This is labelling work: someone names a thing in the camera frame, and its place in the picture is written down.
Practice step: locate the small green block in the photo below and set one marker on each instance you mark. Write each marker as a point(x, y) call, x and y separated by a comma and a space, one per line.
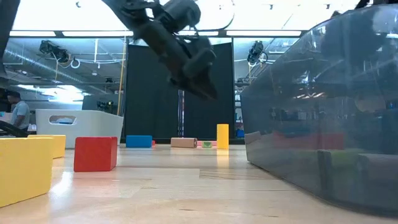
point(207, 144)

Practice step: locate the red wooden cube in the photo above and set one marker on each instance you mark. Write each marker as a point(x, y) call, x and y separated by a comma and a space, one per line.
point(94, 154)

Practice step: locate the yellow wooden block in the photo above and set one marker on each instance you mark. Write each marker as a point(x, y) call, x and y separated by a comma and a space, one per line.
point(59, 146)
point(23, 171)

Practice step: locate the blue background bin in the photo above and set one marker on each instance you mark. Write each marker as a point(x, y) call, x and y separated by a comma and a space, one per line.
point(240, 133)

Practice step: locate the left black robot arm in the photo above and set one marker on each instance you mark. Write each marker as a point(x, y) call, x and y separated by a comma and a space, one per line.
point(7, 31)

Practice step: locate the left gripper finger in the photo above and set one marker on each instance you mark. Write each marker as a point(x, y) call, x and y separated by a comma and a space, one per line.
point(183, 85)
point(203, 84)

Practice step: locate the person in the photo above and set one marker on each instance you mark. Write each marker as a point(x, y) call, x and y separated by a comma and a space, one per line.
point(20, 113)

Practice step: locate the black curved rail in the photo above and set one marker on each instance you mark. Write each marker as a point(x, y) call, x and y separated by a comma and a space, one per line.
point(12, 129)

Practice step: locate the blue rectangular block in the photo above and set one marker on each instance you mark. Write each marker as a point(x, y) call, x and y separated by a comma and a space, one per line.
point(139, 141)

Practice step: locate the transparent grey plastic bin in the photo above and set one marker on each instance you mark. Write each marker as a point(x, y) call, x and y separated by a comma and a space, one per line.
point(295, 109)

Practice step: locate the black backdrop panel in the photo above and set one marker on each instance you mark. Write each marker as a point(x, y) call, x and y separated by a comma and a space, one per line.
point(208, 118)
point(146, 102)

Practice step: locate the silver backdrop pole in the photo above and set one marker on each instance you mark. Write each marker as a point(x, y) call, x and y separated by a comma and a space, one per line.
point(181, 115)

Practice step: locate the black hanging ceiling device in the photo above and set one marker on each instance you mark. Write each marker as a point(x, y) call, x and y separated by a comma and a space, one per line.
point(256, 52)
point(54, 51)

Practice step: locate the large green block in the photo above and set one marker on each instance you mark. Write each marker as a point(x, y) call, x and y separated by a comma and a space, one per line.
point(342, 158)

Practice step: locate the pink block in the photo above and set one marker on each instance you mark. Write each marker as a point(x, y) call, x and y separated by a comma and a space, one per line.
point(214, 143)

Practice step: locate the yellow wooden cylinder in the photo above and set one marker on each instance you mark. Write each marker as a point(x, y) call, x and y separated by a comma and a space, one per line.
point(222, 137)

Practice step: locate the white plastic bin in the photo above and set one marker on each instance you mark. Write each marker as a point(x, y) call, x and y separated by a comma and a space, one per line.
point(93, 127)

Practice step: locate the long ceiling light strip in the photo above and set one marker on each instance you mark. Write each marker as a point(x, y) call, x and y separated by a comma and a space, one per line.
point(32, 33)
point(98, 33)
point(264, 33)
point(205, 33)

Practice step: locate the tan wooden cylinder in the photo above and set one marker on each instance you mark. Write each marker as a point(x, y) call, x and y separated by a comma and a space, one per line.
point(183, 142)

